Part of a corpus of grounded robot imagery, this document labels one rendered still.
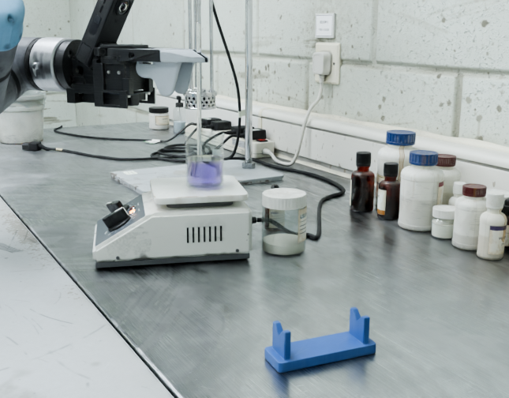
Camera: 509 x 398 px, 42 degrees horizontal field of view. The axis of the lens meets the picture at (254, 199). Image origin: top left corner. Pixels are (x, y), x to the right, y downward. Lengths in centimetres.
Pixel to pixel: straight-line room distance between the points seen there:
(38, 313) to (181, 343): 17
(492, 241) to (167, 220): 42
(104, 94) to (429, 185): 48
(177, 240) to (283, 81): 85
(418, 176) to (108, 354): 55
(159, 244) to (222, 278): 9
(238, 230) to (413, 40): 58
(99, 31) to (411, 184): 49
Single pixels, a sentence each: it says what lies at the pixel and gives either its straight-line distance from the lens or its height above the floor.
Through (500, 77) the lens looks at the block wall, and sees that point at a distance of 115.
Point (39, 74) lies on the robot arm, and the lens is 98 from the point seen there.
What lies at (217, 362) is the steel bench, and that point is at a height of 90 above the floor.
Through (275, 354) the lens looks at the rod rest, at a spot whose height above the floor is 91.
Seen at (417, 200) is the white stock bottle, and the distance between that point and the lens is 101.
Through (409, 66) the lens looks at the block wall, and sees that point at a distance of 129.
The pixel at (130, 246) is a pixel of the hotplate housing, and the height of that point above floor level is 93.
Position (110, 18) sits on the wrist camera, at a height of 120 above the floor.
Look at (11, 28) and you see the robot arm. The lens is 85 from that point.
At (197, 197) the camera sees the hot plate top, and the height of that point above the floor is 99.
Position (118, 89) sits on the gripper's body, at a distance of 91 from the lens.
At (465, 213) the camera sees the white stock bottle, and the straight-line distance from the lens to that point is 94.
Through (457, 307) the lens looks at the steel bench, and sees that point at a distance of 76.
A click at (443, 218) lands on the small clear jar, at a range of 98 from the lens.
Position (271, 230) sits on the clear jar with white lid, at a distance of 88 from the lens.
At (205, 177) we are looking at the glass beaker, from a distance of 86.
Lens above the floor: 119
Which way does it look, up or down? 14 degrees down
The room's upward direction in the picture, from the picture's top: straight up
